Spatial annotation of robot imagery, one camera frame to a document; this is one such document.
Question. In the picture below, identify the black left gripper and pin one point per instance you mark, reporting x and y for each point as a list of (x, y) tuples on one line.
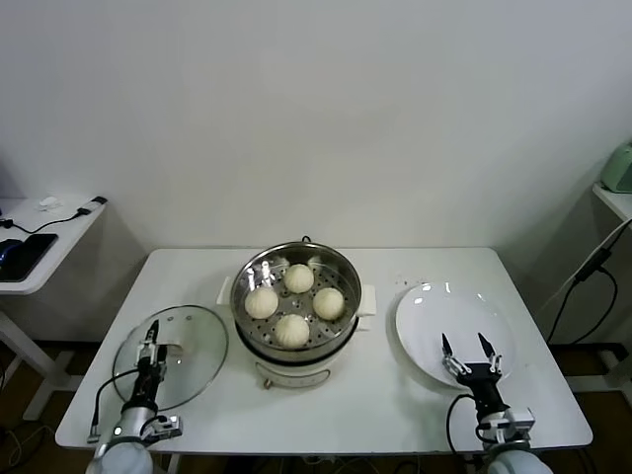
[(148, 385)]

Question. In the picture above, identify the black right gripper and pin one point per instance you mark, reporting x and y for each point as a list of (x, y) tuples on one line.
[(484, 385)]

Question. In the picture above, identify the round glass pot lid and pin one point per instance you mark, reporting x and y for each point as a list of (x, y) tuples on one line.
[(197, 345)]

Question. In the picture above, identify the white steamed baozi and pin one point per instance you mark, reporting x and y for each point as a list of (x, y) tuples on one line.
[(260, 302), (298, 278), (329, 302), (292, 330)]

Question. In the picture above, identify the steel steamer basket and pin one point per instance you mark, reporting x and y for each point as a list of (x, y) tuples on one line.
[(345, 276)]

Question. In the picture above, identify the white round plate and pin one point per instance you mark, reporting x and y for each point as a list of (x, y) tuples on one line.
[(429, 321)]

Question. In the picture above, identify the cream electric cooker base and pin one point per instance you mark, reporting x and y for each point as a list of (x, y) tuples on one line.
[(291, 375)]

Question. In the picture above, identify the white side desk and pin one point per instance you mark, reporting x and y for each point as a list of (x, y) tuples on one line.
[(617, 197), (64, 232)]

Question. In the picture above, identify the black smartphone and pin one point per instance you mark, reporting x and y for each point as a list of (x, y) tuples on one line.
[(39, 247)]

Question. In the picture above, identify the blue computer mouse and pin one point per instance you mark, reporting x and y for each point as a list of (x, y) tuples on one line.
[(10, 252)]

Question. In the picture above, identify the small white object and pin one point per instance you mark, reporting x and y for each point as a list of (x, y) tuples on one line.
[(49, 203)]

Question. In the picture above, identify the mint green appliance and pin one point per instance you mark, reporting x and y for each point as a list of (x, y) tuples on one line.
[(622, 168)]

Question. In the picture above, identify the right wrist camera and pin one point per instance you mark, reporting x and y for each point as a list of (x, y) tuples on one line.
[(518, 422)]

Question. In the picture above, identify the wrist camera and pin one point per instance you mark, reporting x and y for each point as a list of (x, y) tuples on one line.
[(168, 425), (518, 422)]

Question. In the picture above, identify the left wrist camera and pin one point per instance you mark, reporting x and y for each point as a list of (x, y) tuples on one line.
[(168, 425)]

